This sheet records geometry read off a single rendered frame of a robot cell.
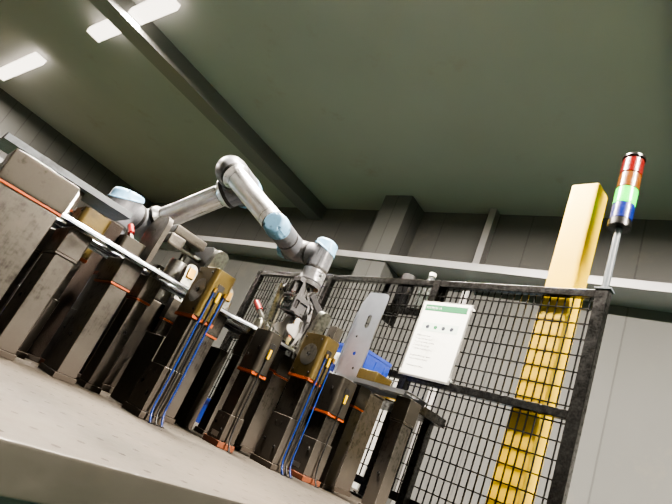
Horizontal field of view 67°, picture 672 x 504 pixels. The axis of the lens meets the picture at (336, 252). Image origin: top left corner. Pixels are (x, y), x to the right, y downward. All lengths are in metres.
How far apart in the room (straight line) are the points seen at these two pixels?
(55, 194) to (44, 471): 0.64
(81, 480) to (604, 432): 3.39
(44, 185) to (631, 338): 3.50
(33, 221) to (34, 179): 0.07
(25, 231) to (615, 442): 3.33
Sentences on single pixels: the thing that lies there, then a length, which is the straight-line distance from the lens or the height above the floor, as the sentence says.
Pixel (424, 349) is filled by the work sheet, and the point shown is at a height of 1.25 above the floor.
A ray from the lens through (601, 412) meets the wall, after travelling 3.72.
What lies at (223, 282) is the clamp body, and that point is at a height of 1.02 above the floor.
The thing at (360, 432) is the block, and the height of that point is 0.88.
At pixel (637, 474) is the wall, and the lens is 3.63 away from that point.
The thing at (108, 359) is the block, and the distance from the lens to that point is 1.30.
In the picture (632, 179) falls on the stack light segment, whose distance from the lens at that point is 1.97.
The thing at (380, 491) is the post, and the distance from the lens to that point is 1.36.
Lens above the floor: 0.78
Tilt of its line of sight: 20 degrees up
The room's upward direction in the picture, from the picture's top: 24 degrees clockwise
